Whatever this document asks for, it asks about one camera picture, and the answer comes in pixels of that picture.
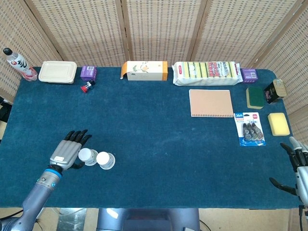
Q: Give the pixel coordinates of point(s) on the white floral paper cup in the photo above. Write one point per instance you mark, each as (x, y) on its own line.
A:
(106, 160)
(86, 156)

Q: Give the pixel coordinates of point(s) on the blue table cloth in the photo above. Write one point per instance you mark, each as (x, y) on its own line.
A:
(154, 134)

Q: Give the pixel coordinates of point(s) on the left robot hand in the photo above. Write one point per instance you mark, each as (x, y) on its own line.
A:
(65, 152)

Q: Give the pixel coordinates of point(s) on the cream and orange tissue box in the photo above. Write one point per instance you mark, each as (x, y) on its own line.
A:
(146, 71)

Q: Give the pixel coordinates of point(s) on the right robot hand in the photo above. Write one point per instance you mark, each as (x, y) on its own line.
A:
(302, 178)

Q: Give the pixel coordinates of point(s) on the wrapped pack of sponges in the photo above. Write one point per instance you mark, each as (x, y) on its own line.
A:
(207, 73)

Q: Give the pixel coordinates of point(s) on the black tin with gold lid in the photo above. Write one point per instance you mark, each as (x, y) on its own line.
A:
(274, 92)

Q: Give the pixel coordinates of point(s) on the blue correction tape pack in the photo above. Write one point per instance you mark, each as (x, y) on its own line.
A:
(251, 128)

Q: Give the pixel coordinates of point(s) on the clear plastic drink bottle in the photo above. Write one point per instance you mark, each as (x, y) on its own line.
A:
(20, 65)

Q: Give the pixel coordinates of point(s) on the tan spiral notebook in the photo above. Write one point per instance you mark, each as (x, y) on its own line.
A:
(210, 103)

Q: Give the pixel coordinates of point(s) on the small purple box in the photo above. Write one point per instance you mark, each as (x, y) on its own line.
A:
(88, 73)
(249, 75)

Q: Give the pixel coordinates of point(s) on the woven bamboo folding screen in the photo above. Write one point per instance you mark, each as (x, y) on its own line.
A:
(154, 31)

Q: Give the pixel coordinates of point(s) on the grey robot torso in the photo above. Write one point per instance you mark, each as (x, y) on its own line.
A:
(149, 220)

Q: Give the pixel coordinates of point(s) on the red emergency stop button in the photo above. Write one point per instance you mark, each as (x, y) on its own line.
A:
(87, 87)

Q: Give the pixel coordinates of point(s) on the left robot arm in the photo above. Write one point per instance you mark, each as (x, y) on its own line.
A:
(36, 195)

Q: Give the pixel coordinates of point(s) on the green and yellow scouring sponge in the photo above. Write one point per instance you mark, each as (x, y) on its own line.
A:
(255, 97)

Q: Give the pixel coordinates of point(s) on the beige lidded lunch box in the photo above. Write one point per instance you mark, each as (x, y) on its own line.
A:
(57, 72)

